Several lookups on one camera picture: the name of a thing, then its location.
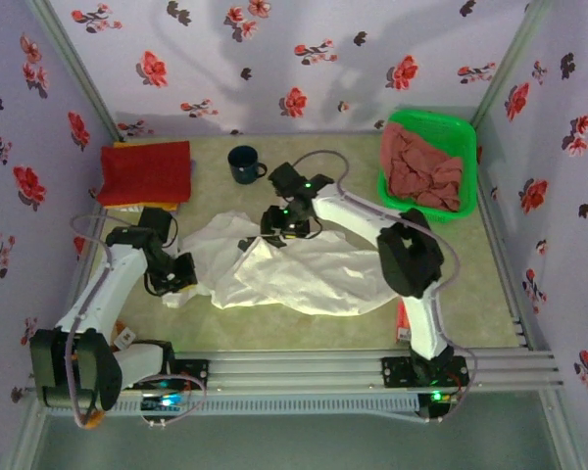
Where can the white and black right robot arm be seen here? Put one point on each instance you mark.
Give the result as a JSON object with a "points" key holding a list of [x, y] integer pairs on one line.
{"points": [[424, 318]]}

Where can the pack of coloured markers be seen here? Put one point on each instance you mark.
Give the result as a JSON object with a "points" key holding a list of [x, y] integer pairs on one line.
{"points": [[402, 325]]}

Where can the brown monkey plush toy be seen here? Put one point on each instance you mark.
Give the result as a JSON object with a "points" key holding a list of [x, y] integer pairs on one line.
{"points": [[92, 422]]}

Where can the white t-shirt with black print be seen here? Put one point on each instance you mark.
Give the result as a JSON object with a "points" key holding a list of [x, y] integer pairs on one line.
{"points": [[299, 274]]}

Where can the grey striped folded t-shirt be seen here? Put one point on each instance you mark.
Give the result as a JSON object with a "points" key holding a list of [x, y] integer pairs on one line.
{"points": [[130, 208]]}

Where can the red folded t-shirt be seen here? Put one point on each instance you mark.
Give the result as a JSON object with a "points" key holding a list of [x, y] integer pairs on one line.
{"points": [[147, 171]]}

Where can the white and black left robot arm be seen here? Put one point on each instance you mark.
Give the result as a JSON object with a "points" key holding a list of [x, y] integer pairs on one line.
{"points": [[103, 294]]}

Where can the aluminium cross rail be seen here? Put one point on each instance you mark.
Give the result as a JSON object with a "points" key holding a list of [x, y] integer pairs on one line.
{"points": [[299, 372]]}

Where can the dusty pink crumpled t-shirt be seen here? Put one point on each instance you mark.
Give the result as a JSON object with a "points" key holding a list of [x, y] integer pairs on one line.
{"points": [[416, 166]]}

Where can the green plastic basket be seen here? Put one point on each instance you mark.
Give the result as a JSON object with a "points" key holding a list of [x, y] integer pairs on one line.
{"points": [[465, 147]]}

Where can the aluminium corner post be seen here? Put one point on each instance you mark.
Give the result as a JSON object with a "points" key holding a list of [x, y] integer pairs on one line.
{"points": [[512, 54], [73, 63]]}

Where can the aluminium side rail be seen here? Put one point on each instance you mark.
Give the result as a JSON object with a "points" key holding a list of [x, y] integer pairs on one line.
{"points": [[97, 220], [507, 274]]}

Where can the dark blue mug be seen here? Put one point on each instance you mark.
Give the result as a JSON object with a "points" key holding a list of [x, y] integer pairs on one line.
{"points": [[242, 169]]}

